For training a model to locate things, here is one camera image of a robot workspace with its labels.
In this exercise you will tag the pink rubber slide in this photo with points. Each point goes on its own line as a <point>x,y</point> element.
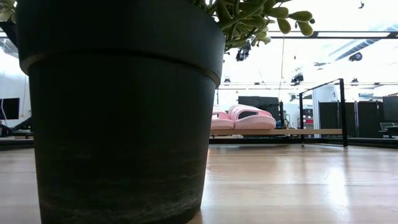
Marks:
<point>255,123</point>
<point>221,124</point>

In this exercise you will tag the dark plant pot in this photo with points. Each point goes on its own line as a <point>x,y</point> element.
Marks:
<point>121,124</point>

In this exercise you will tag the green artificial plant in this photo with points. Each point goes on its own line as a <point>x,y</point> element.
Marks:
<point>248,18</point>

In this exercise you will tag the black room divider panels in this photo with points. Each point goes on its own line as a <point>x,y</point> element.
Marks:
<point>367,119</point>

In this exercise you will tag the grey office chair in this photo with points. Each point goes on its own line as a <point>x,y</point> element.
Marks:
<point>388,127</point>

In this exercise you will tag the black hanging ceiling camera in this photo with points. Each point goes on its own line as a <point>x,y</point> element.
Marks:
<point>297,78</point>
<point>243,53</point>
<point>356,57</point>

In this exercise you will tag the black metal rig frame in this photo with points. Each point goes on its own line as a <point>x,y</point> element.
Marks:
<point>280,141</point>

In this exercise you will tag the wooden shelf with black frame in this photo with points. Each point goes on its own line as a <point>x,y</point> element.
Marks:
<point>304,132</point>

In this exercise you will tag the black wall monitor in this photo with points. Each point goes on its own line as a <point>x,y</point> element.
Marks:
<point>11,108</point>

